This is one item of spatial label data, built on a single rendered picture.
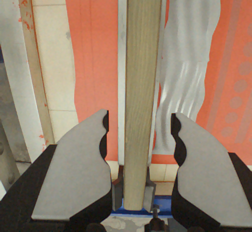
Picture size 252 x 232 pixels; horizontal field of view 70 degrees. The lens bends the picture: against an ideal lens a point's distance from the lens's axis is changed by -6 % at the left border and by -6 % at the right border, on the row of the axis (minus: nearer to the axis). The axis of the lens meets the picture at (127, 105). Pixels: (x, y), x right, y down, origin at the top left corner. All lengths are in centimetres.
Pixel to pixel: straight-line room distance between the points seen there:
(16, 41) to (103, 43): 12
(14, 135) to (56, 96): 153
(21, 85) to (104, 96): 13
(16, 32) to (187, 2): 23
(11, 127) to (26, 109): 149
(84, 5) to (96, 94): 13
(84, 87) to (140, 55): 15
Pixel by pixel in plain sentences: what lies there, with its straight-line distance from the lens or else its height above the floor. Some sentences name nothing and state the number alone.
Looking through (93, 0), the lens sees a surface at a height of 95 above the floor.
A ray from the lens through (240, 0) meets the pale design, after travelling 31.
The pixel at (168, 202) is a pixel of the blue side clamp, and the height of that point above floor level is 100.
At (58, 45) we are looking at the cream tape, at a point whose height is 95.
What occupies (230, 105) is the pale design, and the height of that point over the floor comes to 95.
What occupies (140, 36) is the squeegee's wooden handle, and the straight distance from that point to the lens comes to 18.
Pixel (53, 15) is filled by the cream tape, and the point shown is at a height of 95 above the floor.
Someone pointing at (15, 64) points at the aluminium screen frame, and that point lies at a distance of 30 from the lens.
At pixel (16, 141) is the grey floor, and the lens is 189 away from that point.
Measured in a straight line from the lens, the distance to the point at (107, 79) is 30.
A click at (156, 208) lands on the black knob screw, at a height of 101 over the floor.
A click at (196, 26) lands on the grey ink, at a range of 29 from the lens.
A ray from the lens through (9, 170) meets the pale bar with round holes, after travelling 40.
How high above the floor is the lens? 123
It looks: 63 degrees down
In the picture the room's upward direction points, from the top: 175 degrees counter-clockwise
